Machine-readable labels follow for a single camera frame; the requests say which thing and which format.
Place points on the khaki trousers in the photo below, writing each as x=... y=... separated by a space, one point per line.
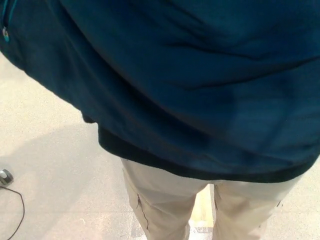
x=165 y=200

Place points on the orange square floor marker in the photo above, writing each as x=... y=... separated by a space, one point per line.
x=205 y=207

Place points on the dark teal coat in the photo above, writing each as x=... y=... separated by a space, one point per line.
x=175 y=87

